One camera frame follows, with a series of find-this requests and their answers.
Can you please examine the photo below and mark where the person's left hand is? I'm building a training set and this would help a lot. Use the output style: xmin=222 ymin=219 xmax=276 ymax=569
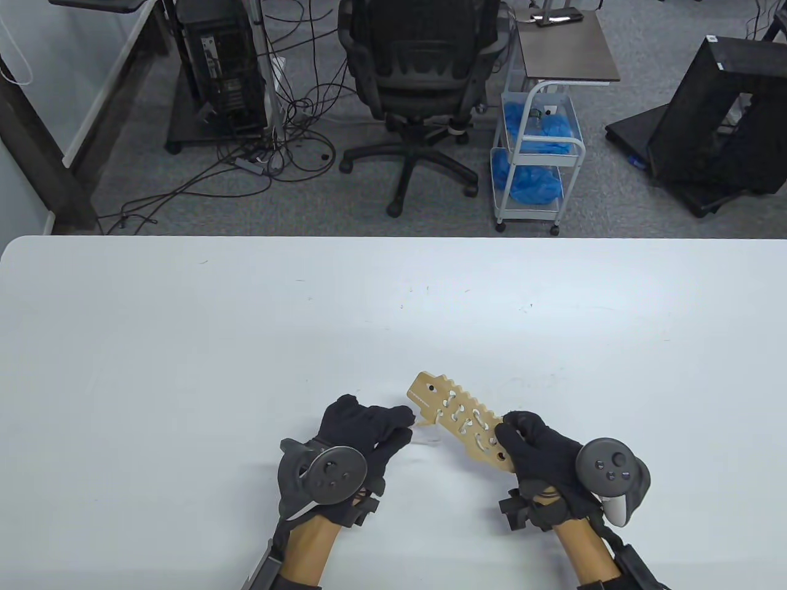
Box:
xmin=307 ymin=395 xmax=416 ymax=528

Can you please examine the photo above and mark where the person's right hand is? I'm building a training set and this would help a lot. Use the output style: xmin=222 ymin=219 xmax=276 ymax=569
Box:
xmin=495 ymin=411 xmax=600 ymax=532

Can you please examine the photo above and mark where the wooden crocodile lacing toy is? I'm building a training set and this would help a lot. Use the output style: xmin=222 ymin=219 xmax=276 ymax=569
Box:
xmin=408 ymin=371 xmax=517 ymax=474

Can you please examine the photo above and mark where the white rope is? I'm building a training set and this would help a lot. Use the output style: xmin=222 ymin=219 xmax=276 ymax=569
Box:
xmin=413 ymin=396 xmax=502 ymax=460

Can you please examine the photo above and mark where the black forearm sensor pack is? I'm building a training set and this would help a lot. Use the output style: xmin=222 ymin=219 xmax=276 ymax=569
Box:
xmin=578 ymin=529 xmax=671 ymax=590
xmin=243 ymin=535 xmax=323 ymax=590

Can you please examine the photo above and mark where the person's left forearm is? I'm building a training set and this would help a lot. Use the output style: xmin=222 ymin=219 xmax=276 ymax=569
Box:
xmin=286 ymin=513 xmax=342 ymax=581

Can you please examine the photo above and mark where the person's right forearm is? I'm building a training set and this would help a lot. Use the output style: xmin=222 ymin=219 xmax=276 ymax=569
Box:
xmin=553 ymin=519 xmax=619 ymax=581

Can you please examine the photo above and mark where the grey and white controller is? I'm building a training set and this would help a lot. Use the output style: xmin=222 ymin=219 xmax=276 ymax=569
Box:
xmin=277 ymin=438 xmax=368 ymax=523
xmin=575 ymin=438 xmax=651 ymax=528

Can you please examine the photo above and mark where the blue plastic bag pile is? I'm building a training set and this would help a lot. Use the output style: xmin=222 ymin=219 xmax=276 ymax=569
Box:
xmin=503 ymin=101 xmax=575 ymax=154
xmin=492 ymin=151 xmax=563 ymax=205

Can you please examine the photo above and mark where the white utility cart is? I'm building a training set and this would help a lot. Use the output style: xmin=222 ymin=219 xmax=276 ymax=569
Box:
xmin=490 ymin=79 xmax=586 ymax=237

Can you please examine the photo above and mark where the black wheeled platform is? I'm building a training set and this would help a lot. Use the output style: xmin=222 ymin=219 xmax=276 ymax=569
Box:
xmin=606 ymin=103 xmax=763 ymax=218

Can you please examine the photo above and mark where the black office chair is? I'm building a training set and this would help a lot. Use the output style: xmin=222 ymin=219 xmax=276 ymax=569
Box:
xmin=337 ymin=0 xmax=514 ymax=217

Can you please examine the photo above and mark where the black computer tower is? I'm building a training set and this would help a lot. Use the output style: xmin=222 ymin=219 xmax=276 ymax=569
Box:
xmin=175 ymin=0 xmax=269 ymax=136

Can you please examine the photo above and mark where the brown side table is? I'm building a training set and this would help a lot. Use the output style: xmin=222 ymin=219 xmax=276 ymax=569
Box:
xmin=513 ymin=9 xmax=620 ymax=87

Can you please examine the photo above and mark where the white panel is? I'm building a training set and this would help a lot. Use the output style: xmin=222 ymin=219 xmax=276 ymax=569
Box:
xmin=61 ymin=0 xmax=154 ymax=167

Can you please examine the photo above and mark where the black monitor stand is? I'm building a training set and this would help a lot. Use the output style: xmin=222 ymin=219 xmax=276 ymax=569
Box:
xmin=48 ymin=0 xmax=148 ymax=13

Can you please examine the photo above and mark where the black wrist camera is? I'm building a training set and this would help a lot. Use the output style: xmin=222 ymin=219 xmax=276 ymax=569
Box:
xmin=344 ymin=492 xmax=383 ymax=529
xmin=498 ymin=489 xmax=542 ymax=532

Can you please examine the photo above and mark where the tangle of black floor cables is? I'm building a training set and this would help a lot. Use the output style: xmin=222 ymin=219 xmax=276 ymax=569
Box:
xmin=98 ymin=0 xmax=363 ymax=235

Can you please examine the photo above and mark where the black open frame box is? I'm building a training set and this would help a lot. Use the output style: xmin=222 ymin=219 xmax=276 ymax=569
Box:
xmin=647 ymin=36 xmax=787 ymax=196

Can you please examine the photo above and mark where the silver aluminium post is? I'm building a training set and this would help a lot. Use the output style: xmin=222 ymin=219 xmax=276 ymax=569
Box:
xmin=249 ymin=0 xmax=287 ymax=143

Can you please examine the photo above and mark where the dark desk frame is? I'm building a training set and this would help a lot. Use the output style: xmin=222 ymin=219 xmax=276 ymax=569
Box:
xmin=0 ymin=55 xmax=102 ymax=235

